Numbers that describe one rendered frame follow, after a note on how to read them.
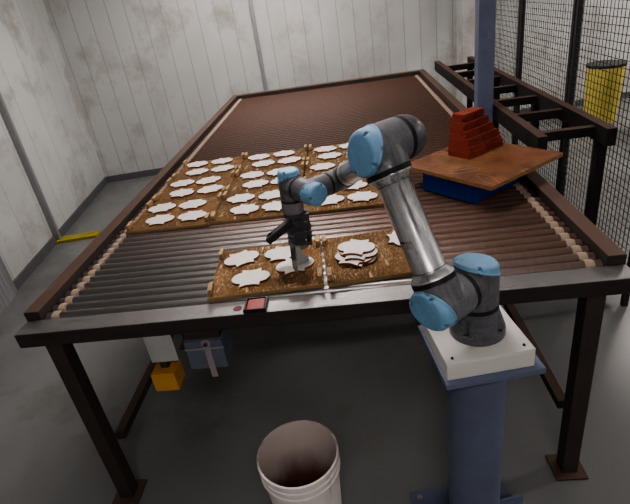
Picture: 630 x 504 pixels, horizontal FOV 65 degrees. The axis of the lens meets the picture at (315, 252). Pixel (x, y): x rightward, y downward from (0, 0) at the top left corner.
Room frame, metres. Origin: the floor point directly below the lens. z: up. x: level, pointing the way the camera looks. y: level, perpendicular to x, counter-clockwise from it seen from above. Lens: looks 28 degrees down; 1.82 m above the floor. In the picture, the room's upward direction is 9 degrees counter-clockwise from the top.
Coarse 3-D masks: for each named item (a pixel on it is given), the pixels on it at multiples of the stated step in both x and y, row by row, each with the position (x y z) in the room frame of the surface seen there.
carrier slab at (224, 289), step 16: (224, 256) 1.78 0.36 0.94; (320, 256) 1.65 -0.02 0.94; (224, 272) 1.64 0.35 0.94; (240, 272) 1.62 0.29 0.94; (272, 272) 1.58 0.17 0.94; (224, 288) 1.52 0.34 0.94; (256, 288) 1.49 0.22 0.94; (272, 288) 1.47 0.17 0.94; (288, 288) 1.46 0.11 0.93; (304, 288) 1.45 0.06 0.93
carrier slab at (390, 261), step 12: (336, 240) 1.76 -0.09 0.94; (348, 240) 1.75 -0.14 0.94; (372, 240) 1.71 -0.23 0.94; (384, 240) 1.70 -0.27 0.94; (324, 252) 1.68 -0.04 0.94; (336, 252) 1.66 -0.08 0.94; (384, 252) 1.60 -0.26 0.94; (396, 252) 1.59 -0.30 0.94; (336, 264) 1.57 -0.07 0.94; (372, 264) 1.53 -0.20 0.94; (384, 264) 1.52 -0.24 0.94; (396, 264) 1.50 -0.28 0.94; (408, 264) 1.49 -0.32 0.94; (336, 276) 1.48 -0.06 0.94; (348, 276) 1.47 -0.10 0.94; (360, 276) 1.46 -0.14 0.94; (372, 276) 1.45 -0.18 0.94; (384, 276) 1.44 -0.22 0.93; (396, 276) 1.44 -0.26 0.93
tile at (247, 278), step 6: (246, 270) 1.61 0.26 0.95; (252, 270) 1.60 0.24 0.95; (258, 270) 1.60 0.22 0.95; (234, 276) 1.58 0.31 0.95; (240, 276) 1.57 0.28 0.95; (246, 276) 1.57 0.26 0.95; (252, 276) 1.56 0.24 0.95; (258, 276) 1.55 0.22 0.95; (264, 276) 1.55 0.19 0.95; (234, 282) 1.54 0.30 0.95; (240, 282) 1.53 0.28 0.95; (246, 282) 1.52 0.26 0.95; (252, 282) 1.52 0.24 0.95; (258, 282) 1.51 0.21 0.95; (240, 288) 1.50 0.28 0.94
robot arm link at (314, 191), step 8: (320, 176) 1.49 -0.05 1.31; (328, 176) 1.49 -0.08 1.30; (296, 184) 1.47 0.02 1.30; (304, 184) 1.45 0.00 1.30; (312, 184) 1.43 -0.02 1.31; (320, 184) 1.43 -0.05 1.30; (328, 184) 1.47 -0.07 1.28; (296, 192) 1.46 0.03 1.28; (304, 192) 1.42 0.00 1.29; (312, 192) 1.41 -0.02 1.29; (320, 192) 1.42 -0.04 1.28; (328, 192) 1.47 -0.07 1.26; (304, 200) 1.43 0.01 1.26; (312, 200) 1.41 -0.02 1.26; (320, 200) 1.42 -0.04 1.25
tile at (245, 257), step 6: (240, 252) 1.77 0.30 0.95; (246, 252) 1.76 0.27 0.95; (252, 252) 1.75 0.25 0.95; (228, 258) 1.73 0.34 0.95; (234, 258) 1.72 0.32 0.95; (240, 258) 1.72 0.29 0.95; (246, 258) 1.71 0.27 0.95; (252, 258) 1.70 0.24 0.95; (228, 264) 1.68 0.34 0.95; (234, 264) 1.67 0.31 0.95; (240, 264) 1.67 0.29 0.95; (246, 264) 1.67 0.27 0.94
